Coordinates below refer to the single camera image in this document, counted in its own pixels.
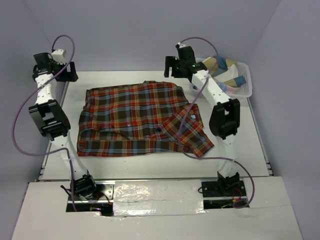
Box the red brown plaid shirt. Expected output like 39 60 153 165
76 81 214 157

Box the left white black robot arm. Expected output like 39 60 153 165
28 49 98 200

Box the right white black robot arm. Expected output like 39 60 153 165
164 43 240 196

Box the blue beige checked cloth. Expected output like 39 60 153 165
202 57 247 88

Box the white plastic basket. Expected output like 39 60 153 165
189 57 252 102

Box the silver foil cover plate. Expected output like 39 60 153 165
113 179 205 217

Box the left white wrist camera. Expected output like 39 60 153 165
51 49 67 65

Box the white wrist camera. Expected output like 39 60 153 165
175 42 187 49
51 49 67 65

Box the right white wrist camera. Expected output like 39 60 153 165
175 42 187 49

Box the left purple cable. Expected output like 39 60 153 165
11 34 77 212

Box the purple cable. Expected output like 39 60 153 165
176 36 256 209
11 34 77 212

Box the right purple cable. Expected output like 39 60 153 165
176 36 256 209

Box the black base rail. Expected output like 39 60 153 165
66 179 248 217

